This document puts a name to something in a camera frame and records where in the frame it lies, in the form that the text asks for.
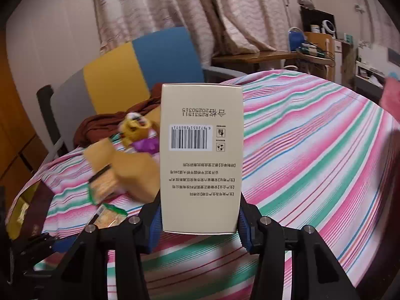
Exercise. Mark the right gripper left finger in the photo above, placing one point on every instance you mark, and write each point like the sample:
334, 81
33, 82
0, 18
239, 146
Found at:
151, 226

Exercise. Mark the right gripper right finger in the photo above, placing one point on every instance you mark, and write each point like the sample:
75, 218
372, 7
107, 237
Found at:
250, 236

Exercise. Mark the green snack packet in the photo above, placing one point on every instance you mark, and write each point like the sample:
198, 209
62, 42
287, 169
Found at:
103, 184
108, 216

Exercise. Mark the purple foil packet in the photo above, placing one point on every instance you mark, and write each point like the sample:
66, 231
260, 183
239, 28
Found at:
148, 145

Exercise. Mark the beige barcode carton box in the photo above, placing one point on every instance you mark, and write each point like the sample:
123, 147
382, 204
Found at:
201, 157

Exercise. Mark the striped bed sheet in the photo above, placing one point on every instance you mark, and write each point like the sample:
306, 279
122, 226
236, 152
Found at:
320, 162

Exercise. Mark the dark red garment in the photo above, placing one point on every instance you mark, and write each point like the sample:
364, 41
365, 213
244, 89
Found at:
97, 127

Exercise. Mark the dark box beside bed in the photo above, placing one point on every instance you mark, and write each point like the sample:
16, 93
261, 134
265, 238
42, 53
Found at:
28, 215

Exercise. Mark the grey yellow blue chair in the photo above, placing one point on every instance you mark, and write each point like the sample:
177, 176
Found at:
121, 78

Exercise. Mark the wooden desk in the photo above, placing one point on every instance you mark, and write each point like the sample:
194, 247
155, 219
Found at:
251, 62

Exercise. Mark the pink pillow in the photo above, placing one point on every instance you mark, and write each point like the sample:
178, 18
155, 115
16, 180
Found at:
390, 100

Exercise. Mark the blue jug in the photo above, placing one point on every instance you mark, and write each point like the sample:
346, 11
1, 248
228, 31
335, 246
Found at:
296, 38

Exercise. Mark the pink patterned curtain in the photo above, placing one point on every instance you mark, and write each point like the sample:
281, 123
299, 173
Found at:
227, 27

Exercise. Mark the black shelf with items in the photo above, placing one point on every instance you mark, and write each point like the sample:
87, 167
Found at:
317, 21

